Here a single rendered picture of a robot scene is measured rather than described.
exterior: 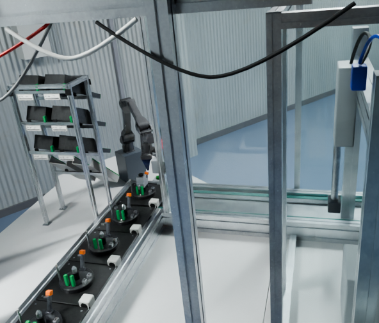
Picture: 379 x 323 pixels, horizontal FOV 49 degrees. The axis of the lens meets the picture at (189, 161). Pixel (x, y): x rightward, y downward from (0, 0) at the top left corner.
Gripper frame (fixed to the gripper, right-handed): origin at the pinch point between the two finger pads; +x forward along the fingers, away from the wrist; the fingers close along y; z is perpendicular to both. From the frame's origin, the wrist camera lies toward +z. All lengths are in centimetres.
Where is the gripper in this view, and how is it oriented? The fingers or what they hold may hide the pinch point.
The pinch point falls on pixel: (147, 164)
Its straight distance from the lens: 237.1
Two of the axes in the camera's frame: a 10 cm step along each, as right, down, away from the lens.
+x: 0.7, 9.9, 1.3
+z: 10.0, -0.8, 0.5
